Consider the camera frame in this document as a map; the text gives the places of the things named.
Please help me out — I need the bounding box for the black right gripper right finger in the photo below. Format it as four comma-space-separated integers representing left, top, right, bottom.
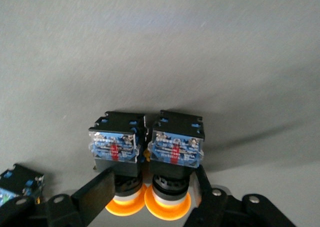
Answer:
184, 165, 298, 227

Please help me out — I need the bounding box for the red mushroom push button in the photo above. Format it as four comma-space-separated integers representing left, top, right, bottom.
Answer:
0, 163, 45, 205

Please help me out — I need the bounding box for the yellow mushroom push button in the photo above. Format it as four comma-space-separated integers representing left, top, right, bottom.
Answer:
88, 111, 148, 217
144, 109, 206, 222

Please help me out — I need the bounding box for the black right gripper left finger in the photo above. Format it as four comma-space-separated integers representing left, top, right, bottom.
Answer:
0, 166, 116, 227

